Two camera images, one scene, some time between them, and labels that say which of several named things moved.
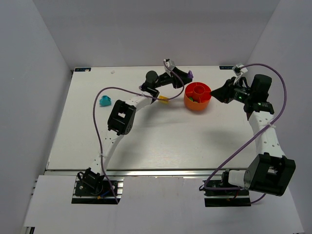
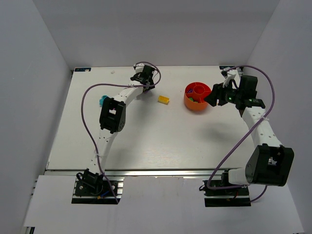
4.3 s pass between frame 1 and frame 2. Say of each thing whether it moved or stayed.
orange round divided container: stayed
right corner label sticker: stayed
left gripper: moved
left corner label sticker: stayed
